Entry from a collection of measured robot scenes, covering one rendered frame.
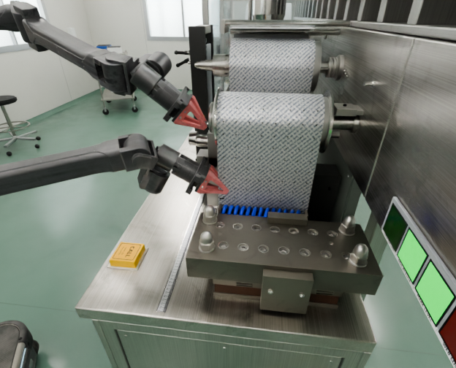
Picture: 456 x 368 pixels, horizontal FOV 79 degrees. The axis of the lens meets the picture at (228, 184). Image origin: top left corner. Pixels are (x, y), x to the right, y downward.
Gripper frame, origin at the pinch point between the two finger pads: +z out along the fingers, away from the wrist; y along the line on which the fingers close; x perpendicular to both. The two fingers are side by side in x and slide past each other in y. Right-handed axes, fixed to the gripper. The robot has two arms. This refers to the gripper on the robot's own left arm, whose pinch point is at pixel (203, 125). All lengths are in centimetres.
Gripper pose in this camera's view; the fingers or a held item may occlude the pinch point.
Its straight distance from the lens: 72.7
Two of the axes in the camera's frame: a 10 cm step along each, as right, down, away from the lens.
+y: -0.7, 6.0, -8.0
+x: 6.5, -5.8, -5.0
